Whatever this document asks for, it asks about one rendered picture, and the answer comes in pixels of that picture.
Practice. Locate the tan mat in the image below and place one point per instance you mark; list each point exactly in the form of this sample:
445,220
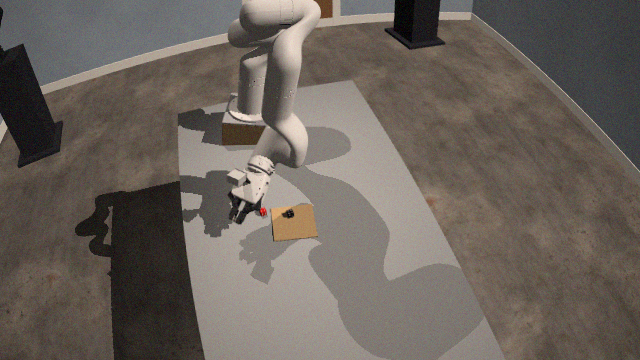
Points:
301,226

